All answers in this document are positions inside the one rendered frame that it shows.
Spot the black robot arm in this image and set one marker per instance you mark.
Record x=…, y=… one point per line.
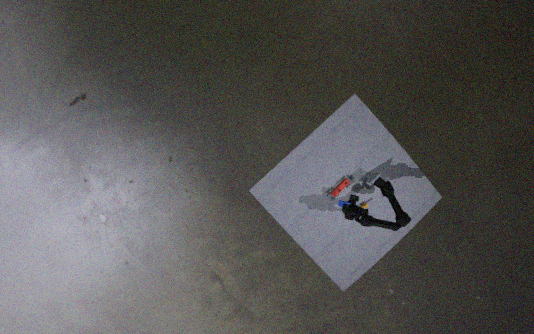
x=402, y=218

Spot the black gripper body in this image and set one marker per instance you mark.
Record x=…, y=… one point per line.
x=353, y=198

